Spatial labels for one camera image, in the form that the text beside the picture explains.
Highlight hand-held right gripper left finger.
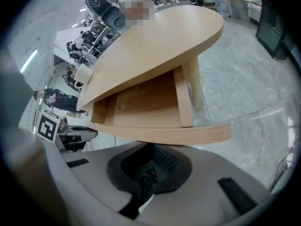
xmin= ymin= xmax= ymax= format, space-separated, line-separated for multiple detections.
xmin=58 ymin=143 xmax=152 ymax=213

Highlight black monitor screen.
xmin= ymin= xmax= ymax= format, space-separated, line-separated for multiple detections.
xmin=255 ymin=0 xmax=296 ymax=60

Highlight white light strip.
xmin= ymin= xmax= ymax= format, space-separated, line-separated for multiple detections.
xmin=20 ymin=48 xmax=38 ymax=74

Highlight white cup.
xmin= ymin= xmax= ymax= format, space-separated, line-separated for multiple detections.
xmin=73 ymin=64 xmax=95 ymax=89

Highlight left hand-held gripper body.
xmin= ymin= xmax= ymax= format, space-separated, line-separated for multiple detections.
xmin=37 ymin=109 xmax=87 ymax=152

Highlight wooden drawer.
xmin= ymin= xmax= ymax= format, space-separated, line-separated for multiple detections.
xmin=86 ymin=64 xmax=233 ymax=146

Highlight person's black trousers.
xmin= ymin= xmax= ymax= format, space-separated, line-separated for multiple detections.
xmin=119 ymin=159 xmax=160 ymax=221

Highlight oval wooden table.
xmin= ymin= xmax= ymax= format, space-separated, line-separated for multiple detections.
xmin=75 ymin=5 xmax=224 ymax=113

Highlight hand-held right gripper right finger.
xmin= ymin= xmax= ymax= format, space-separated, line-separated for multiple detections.
xmin=151 ymin=144 xmax=271 ymax=226

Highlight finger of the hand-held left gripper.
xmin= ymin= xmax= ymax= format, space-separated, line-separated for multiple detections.
xmin=68 ymin=126 xmax=98 ymax=141

